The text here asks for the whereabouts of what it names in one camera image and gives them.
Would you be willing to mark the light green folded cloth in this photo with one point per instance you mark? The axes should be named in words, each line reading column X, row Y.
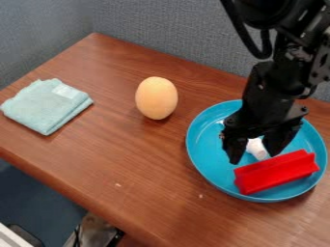
column 46, row 105

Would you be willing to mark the blue round plate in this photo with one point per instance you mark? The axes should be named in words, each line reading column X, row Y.
column 212, row 162

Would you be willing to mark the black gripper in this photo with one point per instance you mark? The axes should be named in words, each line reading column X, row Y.
column 268, row 114

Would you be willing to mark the grey bag under table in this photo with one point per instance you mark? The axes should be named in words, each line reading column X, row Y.
column 94, row 233

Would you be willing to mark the red plastic block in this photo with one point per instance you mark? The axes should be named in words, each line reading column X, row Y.
column 276, row 171

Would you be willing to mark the orange egg-shaped object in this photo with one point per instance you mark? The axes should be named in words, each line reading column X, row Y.
column 156, row 97

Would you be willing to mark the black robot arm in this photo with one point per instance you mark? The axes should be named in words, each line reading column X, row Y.
column 287, row 34

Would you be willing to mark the white toothpaste tube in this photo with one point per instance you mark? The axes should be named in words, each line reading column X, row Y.
column 257, row 149

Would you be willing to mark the white object bottom left corner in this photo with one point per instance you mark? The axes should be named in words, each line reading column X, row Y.
column 10, row 239

